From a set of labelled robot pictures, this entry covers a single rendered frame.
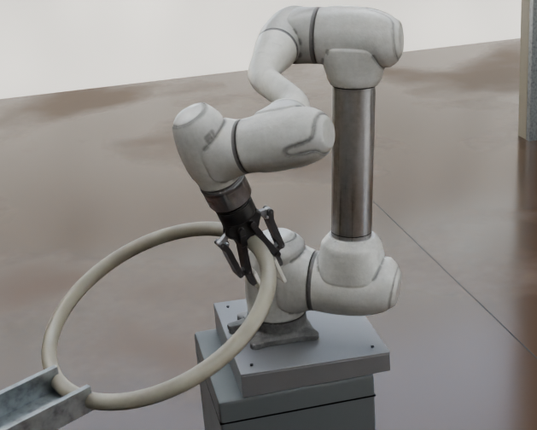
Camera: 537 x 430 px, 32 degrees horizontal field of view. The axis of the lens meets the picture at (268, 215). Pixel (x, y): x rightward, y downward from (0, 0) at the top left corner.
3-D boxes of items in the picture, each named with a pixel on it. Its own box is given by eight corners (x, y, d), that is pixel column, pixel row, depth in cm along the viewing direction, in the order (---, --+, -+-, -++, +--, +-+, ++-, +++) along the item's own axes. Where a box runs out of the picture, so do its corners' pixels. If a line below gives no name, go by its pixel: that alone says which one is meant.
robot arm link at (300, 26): (250, 20, 211) (309, 22, 207) (272, -8, 225) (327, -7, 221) (256, 74, 218) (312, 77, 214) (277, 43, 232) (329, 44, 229)
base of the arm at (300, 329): (221, 319, 253) (220, 300, 251) (300, 307, 257) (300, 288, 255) (236, 352, 236) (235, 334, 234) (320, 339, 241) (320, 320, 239)
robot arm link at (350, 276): (321, 296, 249) (404, 305, 243) (306, 322, 234) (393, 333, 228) (322, 1, 223) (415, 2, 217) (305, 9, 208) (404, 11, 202)
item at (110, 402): (148, 454, 155) (141, 443, 153) (2, 361, 189) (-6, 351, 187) (329, 262, 177) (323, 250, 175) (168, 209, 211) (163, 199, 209)
